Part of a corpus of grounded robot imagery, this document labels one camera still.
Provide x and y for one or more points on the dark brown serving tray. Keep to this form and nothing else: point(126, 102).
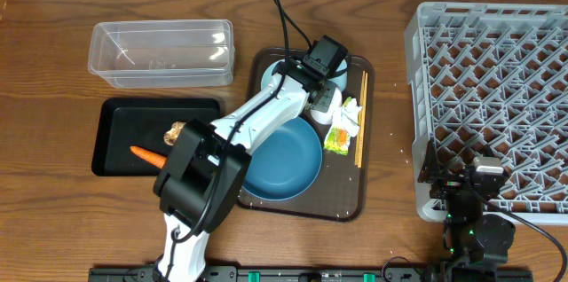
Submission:
point(338, 193)

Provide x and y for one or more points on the black waste tray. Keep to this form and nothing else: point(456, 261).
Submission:
point(142, 122)

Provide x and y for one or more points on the brown food scrap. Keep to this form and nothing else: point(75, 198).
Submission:
point(171, 136)

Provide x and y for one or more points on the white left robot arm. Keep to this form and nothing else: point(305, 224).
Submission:
point(205, 170)

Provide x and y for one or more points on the green snack wrapper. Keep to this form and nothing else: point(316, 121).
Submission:
point(338, 138)

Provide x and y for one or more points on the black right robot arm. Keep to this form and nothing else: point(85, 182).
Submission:
point(478, 242)

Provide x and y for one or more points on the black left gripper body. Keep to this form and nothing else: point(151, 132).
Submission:
point(327, 97)

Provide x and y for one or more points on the wooden chopstick inner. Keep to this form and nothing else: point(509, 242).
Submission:
point(359, 119)

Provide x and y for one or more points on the wooden chopstick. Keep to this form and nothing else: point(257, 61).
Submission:
point(361, 155)
point(359, 119)

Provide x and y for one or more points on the blue plate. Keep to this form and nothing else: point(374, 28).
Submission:
point(286, 164)

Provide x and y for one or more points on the wooden chopstick outer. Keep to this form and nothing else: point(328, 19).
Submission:
point(361, 155)

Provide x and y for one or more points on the light blue plastic cup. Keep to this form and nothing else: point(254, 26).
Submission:
point(342, 78)

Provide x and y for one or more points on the clear plastic bin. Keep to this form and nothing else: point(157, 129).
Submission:
point(150, 54)

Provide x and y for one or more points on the grey dishwasher rack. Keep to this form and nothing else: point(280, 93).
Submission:
point(494, 75)

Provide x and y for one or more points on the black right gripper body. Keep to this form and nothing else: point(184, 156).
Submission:
point(460, 207)

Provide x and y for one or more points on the crumpled white tissue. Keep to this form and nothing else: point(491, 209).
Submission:
point(346, 117)

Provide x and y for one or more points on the orange carrot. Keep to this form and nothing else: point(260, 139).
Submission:
point(152, 158)

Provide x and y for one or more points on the light blue rice bowl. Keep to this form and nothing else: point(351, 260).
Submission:
point(269, 72)

